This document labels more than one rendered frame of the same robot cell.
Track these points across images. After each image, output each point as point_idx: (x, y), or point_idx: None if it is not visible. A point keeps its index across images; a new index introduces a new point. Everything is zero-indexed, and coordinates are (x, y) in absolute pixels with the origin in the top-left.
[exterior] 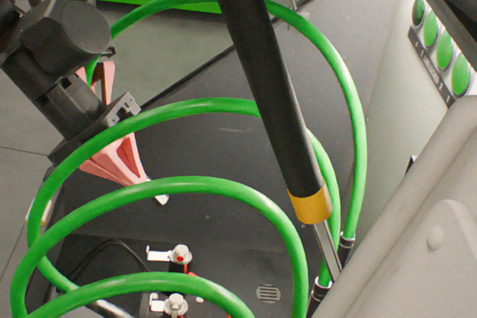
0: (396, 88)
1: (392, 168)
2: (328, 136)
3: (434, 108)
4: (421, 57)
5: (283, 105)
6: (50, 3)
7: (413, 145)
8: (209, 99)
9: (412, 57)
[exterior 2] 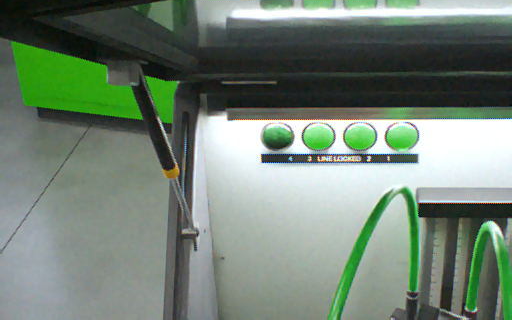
0: (274, 203)
1: (325, 246)
2: (211, 303)
3: (369, 174)
4: (312, 160)
5: None
6: (452, 319)
7: (352, 212)
8: (504, 253)
9: (288, 170)
